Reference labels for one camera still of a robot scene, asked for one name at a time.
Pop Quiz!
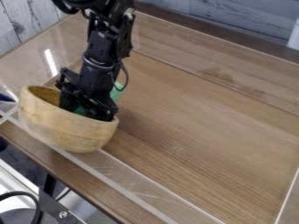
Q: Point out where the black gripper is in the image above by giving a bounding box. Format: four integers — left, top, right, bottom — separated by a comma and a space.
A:
56, 56, 121, 122

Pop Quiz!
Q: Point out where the green block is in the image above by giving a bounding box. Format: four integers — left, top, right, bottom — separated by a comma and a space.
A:
73, 81, 125, 116

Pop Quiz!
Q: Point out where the black metal bracket with screw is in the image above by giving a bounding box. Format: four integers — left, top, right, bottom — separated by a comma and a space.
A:
37, 191, 88, 224

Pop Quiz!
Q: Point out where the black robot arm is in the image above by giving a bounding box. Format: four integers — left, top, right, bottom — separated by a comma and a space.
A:
51, 0, 136, 122

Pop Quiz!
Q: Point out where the brown wooden bowl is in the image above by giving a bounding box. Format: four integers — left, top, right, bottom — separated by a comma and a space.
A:
18, 86, 119, 153

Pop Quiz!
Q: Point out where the black cable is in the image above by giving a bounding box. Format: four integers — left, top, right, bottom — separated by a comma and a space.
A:
0, 191, 44, 224

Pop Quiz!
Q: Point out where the black table leg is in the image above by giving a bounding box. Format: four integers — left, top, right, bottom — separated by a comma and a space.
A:
43, 174, 57, 197

